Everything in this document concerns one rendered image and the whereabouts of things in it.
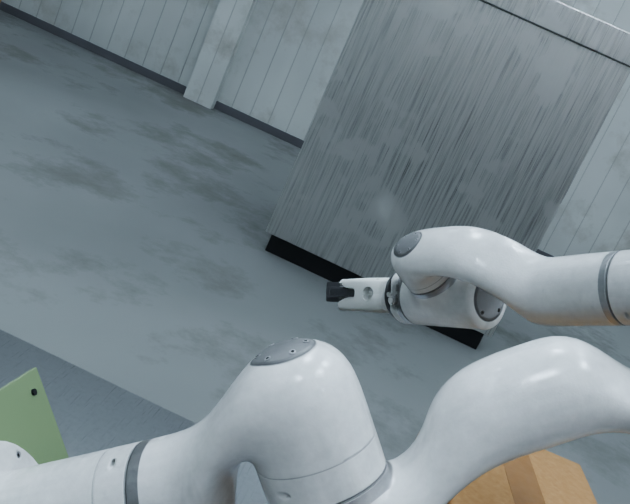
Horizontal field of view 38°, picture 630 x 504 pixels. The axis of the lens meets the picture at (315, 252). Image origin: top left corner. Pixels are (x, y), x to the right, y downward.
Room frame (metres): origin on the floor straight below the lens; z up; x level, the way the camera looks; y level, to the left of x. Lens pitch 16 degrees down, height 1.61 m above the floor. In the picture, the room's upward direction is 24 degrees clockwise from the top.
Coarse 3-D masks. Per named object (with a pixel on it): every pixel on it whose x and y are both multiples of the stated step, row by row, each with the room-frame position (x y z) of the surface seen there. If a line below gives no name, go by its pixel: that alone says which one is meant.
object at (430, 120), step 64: (384, 0) 5.28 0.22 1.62; (448, 0) 5.27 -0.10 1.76; (512, 0) 5.22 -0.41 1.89; (384, 64) 5.28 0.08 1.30; (448, 64) 5.26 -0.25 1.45; (512, 64) 5.24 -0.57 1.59; (576, 64) 5.22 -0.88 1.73; (320, 128) 5.29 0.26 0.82; (384, 128) 5.27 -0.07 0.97; (448, 128) 5.25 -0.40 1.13; (512, 128) 5.23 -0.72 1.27; (576, 128) 5.21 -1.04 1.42; (320, 192) 5.28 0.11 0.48; (384, 192) 5.26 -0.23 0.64; (448, 192) 5.24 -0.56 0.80; (512, 192) 5.22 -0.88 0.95; (320, 256) 5.27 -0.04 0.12; (384, 256) 5.25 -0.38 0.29
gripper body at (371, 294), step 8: (344, 280) 1.33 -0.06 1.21; (352, 280) 1.32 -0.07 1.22; (360, 280) 1.31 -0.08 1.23; (368, 280) 1.30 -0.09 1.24; (376, 280) 1.30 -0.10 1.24; (384, 280) 1.29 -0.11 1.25; (352, 288) 1.34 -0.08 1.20; (360, 288) 1.30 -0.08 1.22; (368, 288) 1.31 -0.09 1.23; (376, 288) 1.29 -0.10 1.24; (384, 288) 1.29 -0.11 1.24; (360, 296) 1.30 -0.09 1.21; (368, 296) 1.31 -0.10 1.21; (376, 296) 1.28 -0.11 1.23; (384, 296) 1.28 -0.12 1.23; (344, 304) 1.32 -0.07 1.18; (352, 304) 1.31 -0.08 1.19; (360, 304) 1.30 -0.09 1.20; (368, 304) 1.29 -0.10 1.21; (376, 304) 1.28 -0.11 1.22; (384, 304) 1.28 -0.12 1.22; (376, 312) 1.31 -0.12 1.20; (384, 312) 1.30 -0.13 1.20
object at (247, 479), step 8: (248, 464) 1.39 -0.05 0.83; (240, 472) 1.36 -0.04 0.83; (248, 472) 1.37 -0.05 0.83; (256, 472) 1.38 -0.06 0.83; (240, 480) 1.33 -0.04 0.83; (248, 480) 1.35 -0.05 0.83; (256, 480) 1.36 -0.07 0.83; (240, 488) 1.31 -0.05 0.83; (248, 488) 1.32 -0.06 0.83; (256, 488) 1.33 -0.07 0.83; (240, 496) 1.29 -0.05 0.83; (248, 496) 1.30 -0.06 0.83; (256, 496) 1.31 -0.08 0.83; (264, 496) 1.32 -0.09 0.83
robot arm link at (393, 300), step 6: (396, 276) 1.28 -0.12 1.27; (396, 282) 1.27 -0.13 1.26; (396, 288) 1.27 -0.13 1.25; (390, 294) 1.28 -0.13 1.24; (396, 294) 1.27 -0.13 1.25; (390, 300) 1.26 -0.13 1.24; (396, 300) 1.26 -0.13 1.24; (390, 306) 1.27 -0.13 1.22; (396, 306) 1.26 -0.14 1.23; (396, 312) 1.26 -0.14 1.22; (402, 312) 1.26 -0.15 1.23; (396, 318) 1.27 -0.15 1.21; (402, 318) 1.26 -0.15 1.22
